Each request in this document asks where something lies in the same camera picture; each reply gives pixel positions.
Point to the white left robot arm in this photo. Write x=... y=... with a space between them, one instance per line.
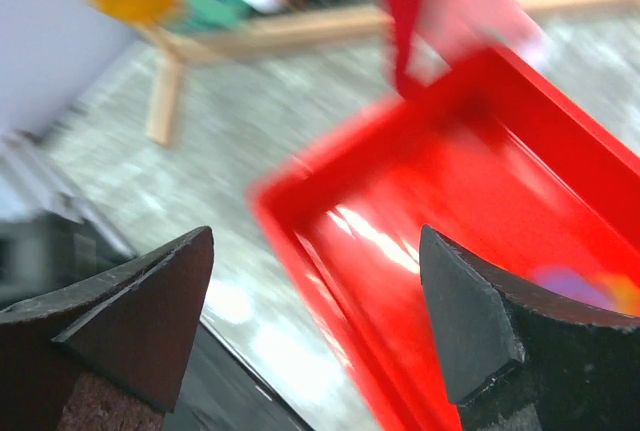
x=47 y=252

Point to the wooden clothes rack frame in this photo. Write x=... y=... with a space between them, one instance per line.
x=276 y=35

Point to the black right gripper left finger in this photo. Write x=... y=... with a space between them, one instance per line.
x=109 y=352

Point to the red cat pattern sock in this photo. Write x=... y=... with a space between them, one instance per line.
x=402 y=16

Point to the red plastic tray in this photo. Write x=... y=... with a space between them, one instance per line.
x=493 y=157

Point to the pink ribbed sock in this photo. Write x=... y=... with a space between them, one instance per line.
x=452 y=28

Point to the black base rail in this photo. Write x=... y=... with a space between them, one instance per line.
x=221 y=391

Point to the purple maroon sock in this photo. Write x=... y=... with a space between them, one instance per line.
x=611 y=291

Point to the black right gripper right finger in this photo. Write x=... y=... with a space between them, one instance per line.
x=515 y=356

